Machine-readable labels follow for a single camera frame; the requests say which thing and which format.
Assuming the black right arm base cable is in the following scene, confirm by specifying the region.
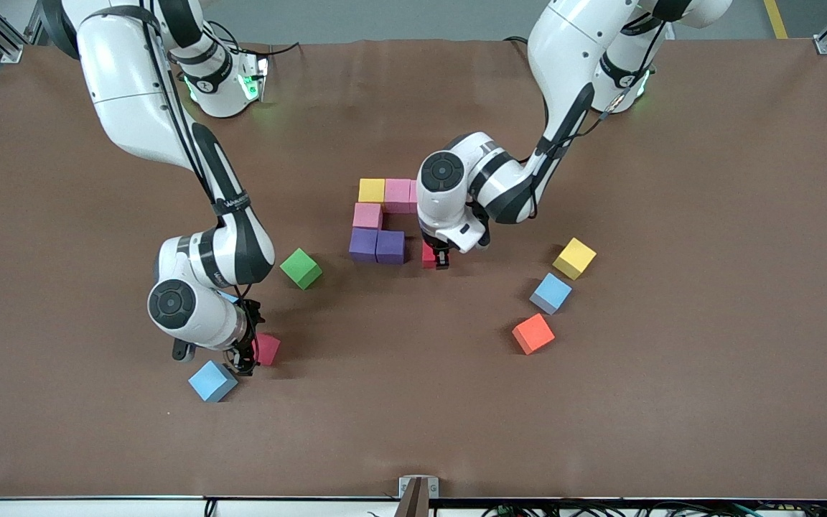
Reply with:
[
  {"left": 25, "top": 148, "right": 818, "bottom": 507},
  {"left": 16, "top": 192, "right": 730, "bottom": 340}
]
[{"left": 205, "top": 20, "right": 301, "bottom": 57}]

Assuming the black left arm gripper cable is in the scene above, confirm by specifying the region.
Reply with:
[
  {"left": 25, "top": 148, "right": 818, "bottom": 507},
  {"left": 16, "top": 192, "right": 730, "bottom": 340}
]
[{"left": 528, "top": 14, "right": 673, "bottom": 162}]

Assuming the black right arm gripper cable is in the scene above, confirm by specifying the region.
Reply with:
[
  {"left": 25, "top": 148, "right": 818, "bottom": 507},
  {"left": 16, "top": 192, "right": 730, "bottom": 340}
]
[{"left": 141, "top": 7, "right": 263, "bottom": 338}]

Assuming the white table edge rail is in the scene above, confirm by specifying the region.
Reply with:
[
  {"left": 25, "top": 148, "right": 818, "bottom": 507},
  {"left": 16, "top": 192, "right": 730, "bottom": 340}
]
[{"left": 0, "top": 497, "right": 827, "bottom": 517}]

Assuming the black arm gripper cable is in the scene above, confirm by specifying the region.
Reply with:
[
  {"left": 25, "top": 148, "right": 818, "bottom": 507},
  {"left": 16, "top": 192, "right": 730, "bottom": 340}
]
[
  {"left": 528, "top": 14, "right": 673, "bottom": 162},
  {"left": 141, "top": 7, "right": 263, "bottom": 338}
]

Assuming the green foam cube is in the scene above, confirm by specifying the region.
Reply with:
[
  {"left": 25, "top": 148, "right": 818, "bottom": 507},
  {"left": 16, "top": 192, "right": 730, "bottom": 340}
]
[{"left": 279, "top": 248, "right": 324, "bottom": 291}]

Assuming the purple foam cube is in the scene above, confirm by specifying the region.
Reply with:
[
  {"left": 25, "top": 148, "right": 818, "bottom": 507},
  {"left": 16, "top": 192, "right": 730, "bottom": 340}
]
[
  {"left": 348, "top": 228, "right": 378, "bottom": 263},
  {"left": 375, "top": 230, "right": 406, "bottom": 265}
]

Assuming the orange foam cube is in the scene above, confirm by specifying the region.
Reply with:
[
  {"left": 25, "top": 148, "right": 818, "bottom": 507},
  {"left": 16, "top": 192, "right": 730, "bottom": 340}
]
[{"left": 512, "top": 313, "right": 556, "bottom": 356}]

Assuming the brown table cover sheet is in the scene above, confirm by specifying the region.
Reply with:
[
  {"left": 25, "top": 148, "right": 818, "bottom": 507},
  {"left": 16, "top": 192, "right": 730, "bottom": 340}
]
[{"left": 0, "top": 37, "right": 827, "bottom": 501}]

